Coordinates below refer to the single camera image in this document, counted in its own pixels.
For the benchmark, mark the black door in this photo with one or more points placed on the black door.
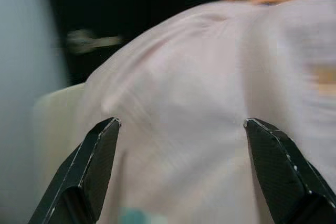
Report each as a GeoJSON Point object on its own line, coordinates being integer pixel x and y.
{"type": "Point", "coordinates": [131, 1]}

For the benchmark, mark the white plastic shell chair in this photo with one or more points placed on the white plastic shell chair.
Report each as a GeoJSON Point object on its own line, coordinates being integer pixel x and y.
{"type": "Point", "coordinates": [57, 108]}

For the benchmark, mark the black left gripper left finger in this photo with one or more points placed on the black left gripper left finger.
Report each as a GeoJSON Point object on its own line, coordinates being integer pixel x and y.
{"type": "Point", "coordinates": [86, 176]}

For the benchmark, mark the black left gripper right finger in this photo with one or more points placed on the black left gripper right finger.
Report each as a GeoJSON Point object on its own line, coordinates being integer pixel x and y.
{"type": "Point", "coordinates": [283, 176]}

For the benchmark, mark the white bed sheet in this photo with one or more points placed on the white bed sheet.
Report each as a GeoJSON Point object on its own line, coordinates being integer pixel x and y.
{"type": "Point", "coordinates": [197, 90]}

